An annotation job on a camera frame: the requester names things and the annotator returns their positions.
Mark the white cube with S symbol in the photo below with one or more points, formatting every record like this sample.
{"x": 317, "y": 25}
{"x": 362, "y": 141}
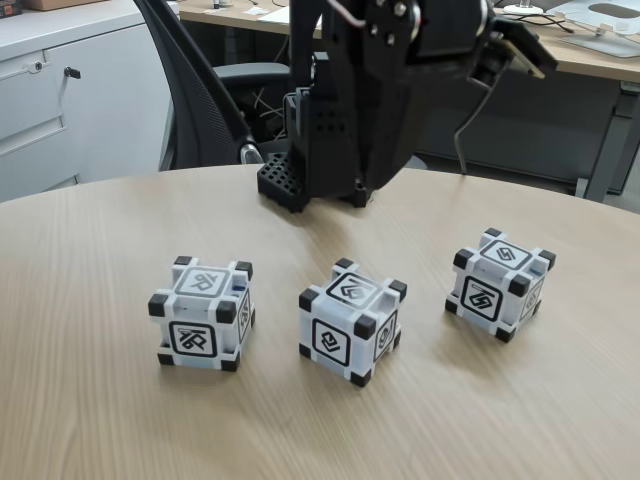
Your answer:
{"x": 482, "y": 300}

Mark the white cube with paperclip symbol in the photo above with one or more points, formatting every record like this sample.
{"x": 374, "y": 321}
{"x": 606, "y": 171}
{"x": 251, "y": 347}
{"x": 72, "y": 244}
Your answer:
{"x": 195, "y": 340}

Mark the white round monitor base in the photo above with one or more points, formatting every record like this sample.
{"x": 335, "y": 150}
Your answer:
{"x": 522, "y": 7}

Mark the wooden office desk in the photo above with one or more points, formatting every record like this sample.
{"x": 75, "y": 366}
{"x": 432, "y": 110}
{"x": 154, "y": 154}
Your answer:
{"x": 590, "y": 60}

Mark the white paper sheet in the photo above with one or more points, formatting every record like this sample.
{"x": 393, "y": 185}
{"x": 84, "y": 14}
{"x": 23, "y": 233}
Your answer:
{"x": 275, "y": 16}

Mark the silver laptop stand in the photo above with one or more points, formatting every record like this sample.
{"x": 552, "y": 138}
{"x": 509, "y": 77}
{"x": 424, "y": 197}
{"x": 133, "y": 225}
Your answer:
{"x": 610, "y": 45}

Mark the small white card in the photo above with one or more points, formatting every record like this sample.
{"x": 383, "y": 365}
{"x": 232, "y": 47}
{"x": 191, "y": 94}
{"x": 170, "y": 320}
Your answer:
{"x": 255, "y": 10}

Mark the black mesh office chair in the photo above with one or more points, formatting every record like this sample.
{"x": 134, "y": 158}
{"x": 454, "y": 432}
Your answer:
{"x": 200, "y": 100}

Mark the white cube with layered-diamond symbol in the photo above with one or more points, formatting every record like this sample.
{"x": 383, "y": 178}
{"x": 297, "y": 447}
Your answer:
{"x": 330, "y": 345}

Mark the white filing cabinet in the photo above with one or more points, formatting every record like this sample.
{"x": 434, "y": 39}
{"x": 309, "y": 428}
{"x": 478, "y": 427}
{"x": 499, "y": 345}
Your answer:
{"x": 100, "y": 125}

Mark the black cabinet key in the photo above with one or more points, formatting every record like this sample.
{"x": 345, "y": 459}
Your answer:
{"x": 72, "y": 73}

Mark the dark box on cabinet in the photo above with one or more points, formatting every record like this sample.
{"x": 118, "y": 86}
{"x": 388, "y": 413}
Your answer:
{"x": 10, "y": 6}

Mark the black gripper camera module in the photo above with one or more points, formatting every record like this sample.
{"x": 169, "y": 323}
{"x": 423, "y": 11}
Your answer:
{"x": 520, "y": 45}

